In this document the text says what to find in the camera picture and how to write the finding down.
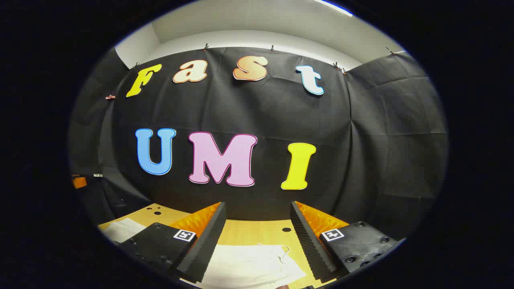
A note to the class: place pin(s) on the white jeans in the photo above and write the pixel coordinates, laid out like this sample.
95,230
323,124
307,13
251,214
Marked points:
249,265

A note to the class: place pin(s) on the black backdrop cloth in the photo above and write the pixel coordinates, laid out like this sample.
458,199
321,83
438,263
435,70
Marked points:
261,112

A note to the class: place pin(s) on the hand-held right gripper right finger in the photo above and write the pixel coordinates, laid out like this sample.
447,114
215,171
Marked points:
307,241

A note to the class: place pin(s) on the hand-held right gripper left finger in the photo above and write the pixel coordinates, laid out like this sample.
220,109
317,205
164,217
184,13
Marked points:
209,241

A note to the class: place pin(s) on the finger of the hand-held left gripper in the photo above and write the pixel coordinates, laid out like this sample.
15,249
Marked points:
79,182

